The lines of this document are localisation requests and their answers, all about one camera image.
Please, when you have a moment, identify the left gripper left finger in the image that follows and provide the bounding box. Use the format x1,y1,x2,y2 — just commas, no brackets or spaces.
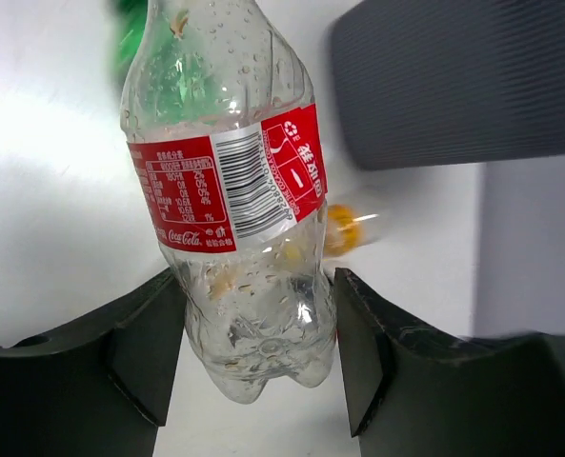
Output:
0,269,185,456

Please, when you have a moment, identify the red label cola bottle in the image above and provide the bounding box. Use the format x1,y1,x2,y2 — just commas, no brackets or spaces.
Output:
121,1,336,404

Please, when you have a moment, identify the green bottle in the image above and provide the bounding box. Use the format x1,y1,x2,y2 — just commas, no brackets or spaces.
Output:
108,0,226,120

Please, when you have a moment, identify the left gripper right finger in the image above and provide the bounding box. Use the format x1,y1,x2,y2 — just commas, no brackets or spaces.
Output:
333,268,565,456

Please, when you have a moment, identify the grey mesh waste bin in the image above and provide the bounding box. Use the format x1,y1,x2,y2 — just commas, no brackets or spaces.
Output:
330,1,565,170

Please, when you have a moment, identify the yellow label small bottle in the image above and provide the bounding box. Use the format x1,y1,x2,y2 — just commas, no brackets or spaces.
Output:
324,204,383,258

